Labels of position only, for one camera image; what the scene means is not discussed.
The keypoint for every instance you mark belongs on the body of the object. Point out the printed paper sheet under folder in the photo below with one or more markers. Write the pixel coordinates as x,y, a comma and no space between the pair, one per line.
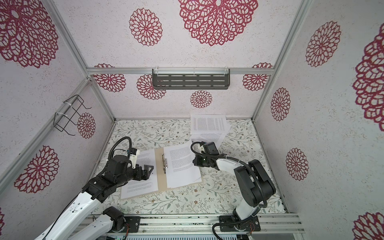
217,138

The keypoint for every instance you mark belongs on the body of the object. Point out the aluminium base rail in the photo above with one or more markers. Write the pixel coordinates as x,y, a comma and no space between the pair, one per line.
96,226

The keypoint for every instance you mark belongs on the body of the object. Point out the printed paper sheet back wall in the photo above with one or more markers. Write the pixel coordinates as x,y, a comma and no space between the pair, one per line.
204,124

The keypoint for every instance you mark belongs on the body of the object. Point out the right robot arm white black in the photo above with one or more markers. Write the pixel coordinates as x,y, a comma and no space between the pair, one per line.
254,182

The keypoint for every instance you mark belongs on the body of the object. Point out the beige file folder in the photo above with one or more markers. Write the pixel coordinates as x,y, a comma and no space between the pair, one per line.
181,170

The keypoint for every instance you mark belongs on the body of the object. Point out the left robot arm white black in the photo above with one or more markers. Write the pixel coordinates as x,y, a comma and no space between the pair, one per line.
93,194

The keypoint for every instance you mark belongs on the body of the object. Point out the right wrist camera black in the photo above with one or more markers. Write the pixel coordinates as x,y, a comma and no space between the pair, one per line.
211,149

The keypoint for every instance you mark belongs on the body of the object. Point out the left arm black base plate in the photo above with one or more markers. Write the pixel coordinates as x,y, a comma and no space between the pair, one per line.
131,224

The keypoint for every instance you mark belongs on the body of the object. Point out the black wire wall rack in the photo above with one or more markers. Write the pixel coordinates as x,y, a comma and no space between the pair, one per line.
63,119

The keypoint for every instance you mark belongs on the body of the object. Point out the grey metal wall shelf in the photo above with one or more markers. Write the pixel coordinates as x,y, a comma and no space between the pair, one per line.
191,79

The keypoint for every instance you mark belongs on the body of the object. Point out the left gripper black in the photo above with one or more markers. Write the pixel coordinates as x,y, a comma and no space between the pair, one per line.
146,173

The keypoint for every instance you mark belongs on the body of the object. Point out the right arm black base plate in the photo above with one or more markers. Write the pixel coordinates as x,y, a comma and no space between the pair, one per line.
230,224

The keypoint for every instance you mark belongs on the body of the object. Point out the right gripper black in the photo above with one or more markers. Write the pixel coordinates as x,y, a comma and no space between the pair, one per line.
197,162

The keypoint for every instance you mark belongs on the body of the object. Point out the chrome folder clip mechanism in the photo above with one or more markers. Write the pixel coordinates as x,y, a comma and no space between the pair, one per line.
165,163

